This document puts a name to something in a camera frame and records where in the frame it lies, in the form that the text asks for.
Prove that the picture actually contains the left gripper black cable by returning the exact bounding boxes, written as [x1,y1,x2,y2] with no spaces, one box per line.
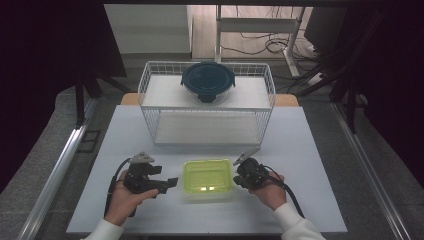
[103,157,133,218]

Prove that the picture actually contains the person's right hand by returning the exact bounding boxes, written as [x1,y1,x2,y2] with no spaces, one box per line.
[247,171,288,212]

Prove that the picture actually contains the black floor cables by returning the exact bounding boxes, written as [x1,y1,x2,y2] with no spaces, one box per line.
[219,5,323,59]

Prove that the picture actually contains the wooden table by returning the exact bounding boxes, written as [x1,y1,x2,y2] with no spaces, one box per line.
[119,92,300,108]

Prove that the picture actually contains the white desk frame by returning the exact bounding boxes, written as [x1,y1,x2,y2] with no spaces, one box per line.
[214,4,307,78]

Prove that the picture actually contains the person's left hand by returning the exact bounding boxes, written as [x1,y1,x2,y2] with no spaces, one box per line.
[103,169,161,228]

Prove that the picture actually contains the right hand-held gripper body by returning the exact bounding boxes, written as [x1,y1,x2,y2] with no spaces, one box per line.
[232,148,270,191]

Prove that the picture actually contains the rectangular container with green lid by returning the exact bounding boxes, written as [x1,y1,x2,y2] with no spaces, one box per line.
[181,158,235,203]

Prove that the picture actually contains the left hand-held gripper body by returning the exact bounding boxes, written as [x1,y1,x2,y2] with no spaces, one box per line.
[122,151,164,195]

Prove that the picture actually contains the aluminium frame rail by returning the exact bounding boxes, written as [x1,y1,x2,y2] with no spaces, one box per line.
[16,98,100,240]
[329,101,413,240]

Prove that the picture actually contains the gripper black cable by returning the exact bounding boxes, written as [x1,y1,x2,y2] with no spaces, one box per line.
[103,157,133,218]
[262,164,306,220]

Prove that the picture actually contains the round container with dark lid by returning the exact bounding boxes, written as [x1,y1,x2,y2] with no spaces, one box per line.
[180,61,237,104]

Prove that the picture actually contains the white wire two-tier rack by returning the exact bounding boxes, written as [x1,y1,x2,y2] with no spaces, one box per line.
[137,60,277,148]

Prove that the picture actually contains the white power strip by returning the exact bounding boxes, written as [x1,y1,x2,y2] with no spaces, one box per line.
[305,72,325,87]

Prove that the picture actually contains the white cabinet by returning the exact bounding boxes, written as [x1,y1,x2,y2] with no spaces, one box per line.
[103,3,195,56]

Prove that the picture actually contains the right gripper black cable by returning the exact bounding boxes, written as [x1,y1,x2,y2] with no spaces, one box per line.
[262,164,306,220]

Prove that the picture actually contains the black stand legs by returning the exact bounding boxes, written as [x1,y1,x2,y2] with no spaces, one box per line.
[288,49,369,135]
[74,66,132,130]

